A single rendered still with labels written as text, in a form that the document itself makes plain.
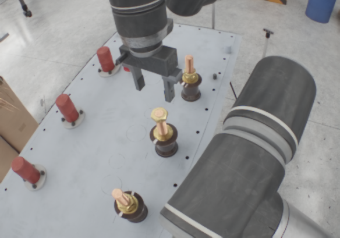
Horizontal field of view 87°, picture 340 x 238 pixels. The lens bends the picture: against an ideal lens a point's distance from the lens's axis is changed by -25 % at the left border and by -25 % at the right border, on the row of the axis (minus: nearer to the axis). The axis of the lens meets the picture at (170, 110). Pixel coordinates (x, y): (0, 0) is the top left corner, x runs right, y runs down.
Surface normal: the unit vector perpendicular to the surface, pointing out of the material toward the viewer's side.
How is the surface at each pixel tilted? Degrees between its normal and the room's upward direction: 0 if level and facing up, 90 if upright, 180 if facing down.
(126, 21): 90
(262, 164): 21
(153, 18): 90
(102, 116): 0
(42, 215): 0
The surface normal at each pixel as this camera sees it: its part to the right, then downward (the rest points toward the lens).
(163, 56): -0.09, -0.62
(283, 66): -0.32, -0.56
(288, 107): 0.07, -0.34
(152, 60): -0.51, 0.70
